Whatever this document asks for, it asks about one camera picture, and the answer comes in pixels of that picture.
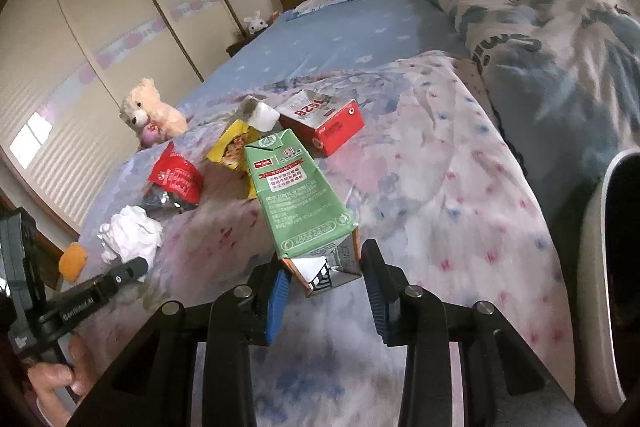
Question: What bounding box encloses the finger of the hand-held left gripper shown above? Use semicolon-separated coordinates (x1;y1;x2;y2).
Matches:
49;257;150;331

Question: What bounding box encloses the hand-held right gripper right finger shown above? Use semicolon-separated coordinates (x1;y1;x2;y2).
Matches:
360;239;584;427

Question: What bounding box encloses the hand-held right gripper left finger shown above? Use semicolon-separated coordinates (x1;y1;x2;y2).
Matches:
66;263;294;427

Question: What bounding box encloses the white tissue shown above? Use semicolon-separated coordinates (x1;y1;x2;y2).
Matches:
97;205;165;266

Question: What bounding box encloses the green milk carton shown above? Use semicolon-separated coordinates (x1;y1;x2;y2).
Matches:
243;129;362;298

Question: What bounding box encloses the red cardboard box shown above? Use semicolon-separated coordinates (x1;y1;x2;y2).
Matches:
277;89;365;158

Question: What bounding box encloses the white round trash bin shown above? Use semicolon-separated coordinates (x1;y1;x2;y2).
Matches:
572;147;640;416

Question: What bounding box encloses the person's left hand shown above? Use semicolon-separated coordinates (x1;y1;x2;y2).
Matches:
26;334;99;427

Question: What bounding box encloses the orange sponge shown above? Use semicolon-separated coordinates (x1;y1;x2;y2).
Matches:
58;242;87;283

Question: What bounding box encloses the pink floral blanket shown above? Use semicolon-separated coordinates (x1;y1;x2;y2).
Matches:
75;49;577;427

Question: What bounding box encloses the red snack wrapper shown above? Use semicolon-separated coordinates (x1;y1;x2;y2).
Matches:
137;141;205;214

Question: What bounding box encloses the yellow snack wrapper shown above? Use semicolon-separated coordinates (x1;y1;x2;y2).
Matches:
205;119;259;200

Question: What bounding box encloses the beige teddy bear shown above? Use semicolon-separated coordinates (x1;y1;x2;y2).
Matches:
118;77;190;150

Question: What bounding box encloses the white paper cup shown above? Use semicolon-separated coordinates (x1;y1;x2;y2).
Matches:
247;99;281;132

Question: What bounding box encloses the cream slatted sliding wardrobe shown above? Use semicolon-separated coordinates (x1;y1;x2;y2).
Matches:
0;0;247;239

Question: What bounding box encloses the blue bed sheet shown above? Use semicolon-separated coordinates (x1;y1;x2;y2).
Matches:
175;0;482;118

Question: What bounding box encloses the dark wooden nightstand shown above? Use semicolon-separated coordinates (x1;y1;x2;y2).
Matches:
225;24;271;58

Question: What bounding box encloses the white rabbit plush toy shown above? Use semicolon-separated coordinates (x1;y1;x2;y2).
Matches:
243;10;267;36

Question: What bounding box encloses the blue patterned pillow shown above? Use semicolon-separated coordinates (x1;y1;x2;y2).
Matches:
284;0;376;22

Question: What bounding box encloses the white quilt with blue patches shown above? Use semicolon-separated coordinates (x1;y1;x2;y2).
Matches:
403;0;640;188

